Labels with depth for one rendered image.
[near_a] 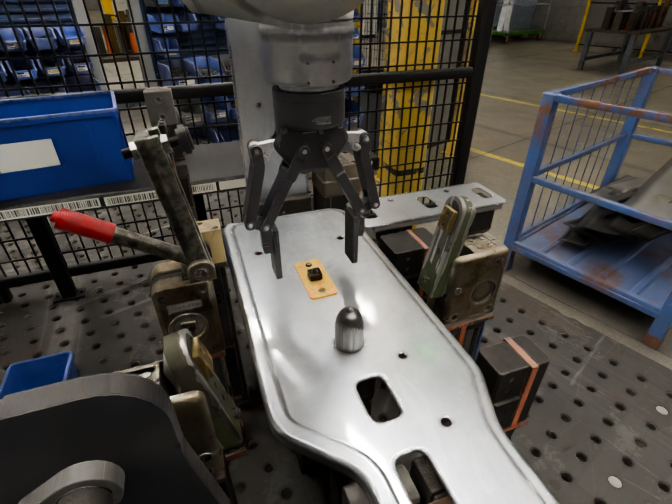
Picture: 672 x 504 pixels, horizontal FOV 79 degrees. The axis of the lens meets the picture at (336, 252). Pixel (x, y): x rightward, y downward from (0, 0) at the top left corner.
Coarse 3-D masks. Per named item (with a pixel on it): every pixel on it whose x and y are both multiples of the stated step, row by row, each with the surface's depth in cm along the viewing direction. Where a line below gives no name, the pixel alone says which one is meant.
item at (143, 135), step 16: (144, 128) 40; (144, 144) 38; (160, 144) 38; (176, 144) 40; (192, 144) 40; (144, 160) 38; (160, 160) 39; (160, 176) 40; (176, 176) 43; (160, 192) 40; (176, 192) 41; (176, 208) 42; (176, 224) 43; (192, 224) 43; (192, 240) 44; (192, 256) 45; (208, 256) 49
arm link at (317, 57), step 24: (264, 24) 36; (288, 24) 35; (312, 24) 35; (336, 24) 36; (264, 48) 38; (288, 48) 36; (312, 48) 36; (336, 48) 37; (264, 72) 40; (288, 72) 37; (312, 72) 37; (336, 72) 38
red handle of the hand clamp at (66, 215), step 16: (64, 208) 40; (64, 224) 40; (80, 224) 40; (96, 224) 41; (112, 224) 42; (112, 240) 42; (128, 240) 43; (144, 240) 44; (160, 240) 45; (160, 256) 45; (176, 256) 46
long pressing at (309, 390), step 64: (256, 256) 60; (320, 256) 60; (384, 256) 60; (256, 320) 48; (320, 320) 48; (384, 320) 48; (320, 384) 40; (448, 384) 40; (320, 448) 34; (384, 448) 35; (448, 448) 35; (512, 448) 35
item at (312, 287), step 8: (296, 264) 57; (304, 264) 57; (312, 264) 57; (320, 264) 57; (304, 272) 56; (320, 272) 54; (304, 280) 54; (312, 280) 54; (320, 280) 54; (328, 280) 54; (312, 288) 53; (320, 288) 53; (328, 288) 53; (336, 288) 53; (312, 296) 52; (320, 296) 52
